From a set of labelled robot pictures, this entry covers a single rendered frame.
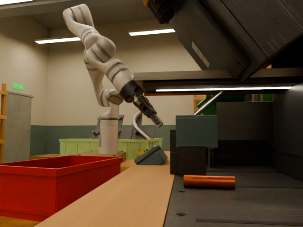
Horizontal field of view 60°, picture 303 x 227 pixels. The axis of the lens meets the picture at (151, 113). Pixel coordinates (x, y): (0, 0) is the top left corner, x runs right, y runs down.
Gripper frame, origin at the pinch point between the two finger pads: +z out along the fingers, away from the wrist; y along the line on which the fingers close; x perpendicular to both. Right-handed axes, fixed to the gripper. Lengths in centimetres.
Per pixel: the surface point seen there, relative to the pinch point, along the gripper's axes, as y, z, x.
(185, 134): -14.6, 11.5, -5.3
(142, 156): 4.1, 4.4, 11.4
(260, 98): 11.2, 13.3, -28.0
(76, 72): 652, -513, 196
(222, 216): -40.8, 26.7, -4.5
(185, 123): -14.8, 9.6, -6.8
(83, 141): 74, -45, 56
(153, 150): 4.7, 5.2, 7.3
